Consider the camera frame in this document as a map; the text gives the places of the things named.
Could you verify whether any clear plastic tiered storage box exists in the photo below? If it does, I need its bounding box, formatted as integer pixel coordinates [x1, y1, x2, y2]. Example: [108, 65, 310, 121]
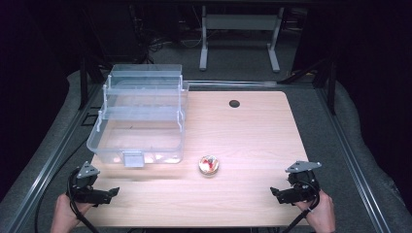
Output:
[86, 63, 190, 169]

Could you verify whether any black floor cable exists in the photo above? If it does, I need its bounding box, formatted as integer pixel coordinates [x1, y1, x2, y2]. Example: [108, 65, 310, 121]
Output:
[34, 137, 90, 233]

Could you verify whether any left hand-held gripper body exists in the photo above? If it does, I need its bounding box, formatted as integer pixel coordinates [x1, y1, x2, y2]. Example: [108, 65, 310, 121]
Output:
[66, 160, 113, 207]

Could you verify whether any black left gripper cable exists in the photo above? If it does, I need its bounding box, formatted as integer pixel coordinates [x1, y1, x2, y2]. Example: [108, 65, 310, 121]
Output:
[65, 168, 100, 233]

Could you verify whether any bundle of black cables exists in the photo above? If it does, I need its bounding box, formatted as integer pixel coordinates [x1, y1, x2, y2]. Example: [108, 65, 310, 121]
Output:
[127, 3, 183, 66]

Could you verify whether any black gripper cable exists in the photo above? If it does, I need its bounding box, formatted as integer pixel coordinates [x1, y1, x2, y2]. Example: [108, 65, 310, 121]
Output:
[281, 179, 322, 233]
[65, 168, 100, 233]

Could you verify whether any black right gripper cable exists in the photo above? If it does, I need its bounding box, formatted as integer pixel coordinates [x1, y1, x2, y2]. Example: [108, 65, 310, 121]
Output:
[281, 179, 322, 233]

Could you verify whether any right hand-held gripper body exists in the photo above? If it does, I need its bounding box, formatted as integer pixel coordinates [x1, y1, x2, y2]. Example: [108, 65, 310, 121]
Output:
[281, 160, 323, 206]

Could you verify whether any grey metal stand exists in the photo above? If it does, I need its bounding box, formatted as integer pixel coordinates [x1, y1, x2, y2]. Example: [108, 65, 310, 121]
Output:
[198, 5, 285, 73]

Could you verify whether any small round red-white toy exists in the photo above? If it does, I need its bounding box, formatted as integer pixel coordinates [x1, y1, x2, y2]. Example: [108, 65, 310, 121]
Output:
[198, 154, 221, 177]

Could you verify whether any person's left hand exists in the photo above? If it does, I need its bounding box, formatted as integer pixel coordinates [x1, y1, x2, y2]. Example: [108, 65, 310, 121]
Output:
[50, 193, 95, 233]

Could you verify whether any aluminium rail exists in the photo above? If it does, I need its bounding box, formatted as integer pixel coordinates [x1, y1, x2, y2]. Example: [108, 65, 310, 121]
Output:
[315, 86, 393, 233]
[5, 83, 102, 233]

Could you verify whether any black frame post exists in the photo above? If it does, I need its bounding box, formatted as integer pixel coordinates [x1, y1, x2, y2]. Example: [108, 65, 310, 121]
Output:
[79, 57, 105, 111]
[279, 57, 338, 115]

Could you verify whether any person's right hand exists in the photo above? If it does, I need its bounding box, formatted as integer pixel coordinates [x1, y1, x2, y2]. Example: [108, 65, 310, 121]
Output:
[293, 189, 336, 233]

